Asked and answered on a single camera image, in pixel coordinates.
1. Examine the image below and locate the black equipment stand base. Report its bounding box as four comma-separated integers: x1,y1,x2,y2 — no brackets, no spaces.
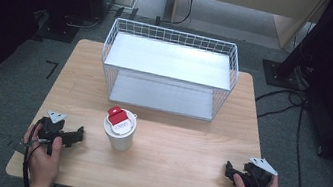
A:
30,6,104,49

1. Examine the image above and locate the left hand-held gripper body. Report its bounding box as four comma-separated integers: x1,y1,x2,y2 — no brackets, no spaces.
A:
34,107,68,150

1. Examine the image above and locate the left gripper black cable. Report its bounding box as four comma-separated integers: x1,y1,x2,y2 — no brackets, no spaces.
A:
18,117,59,187

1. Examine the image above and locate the person's left hand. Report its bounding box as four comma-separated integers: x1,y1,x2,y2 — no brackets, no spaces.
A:
14,120,67,187

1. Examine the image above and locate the black stand with base plate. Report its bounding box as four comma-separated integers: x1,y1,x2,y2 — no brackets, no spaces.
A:
258,0,333,95

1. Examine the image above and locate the white wire shelf rack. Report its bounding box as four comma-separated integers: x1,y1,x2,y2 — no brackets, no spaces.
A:
93,15,246,126

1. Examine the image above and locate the black cable at cabinet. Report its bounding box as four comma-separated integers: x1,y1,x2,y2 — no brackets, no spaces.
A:
154,0,197,31

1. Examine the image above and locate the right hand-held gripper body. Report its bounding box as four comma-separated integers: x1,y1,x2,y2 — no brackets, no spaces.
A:
238,154,281,187

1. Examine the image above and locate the white cup with red lid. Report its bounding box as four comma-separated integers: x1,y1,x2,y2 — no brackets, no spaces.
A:
99,104,141,155

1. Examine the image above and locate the black floor cable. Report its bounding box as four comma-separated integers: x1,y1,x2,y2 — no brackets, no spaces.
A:
241,83,320,187

